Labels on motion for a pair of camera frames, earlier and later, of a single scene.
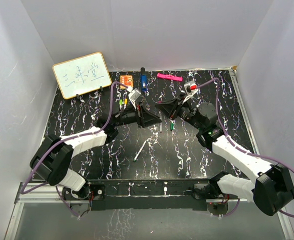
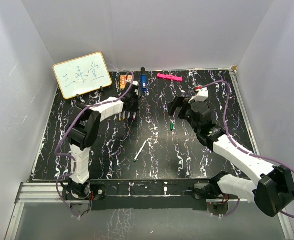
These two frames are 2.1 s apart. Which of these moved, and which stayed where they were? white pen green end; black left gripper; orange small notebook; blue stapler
Moved: black left gripper
Stayed: blue stapler; white pen green end; orange small notebook
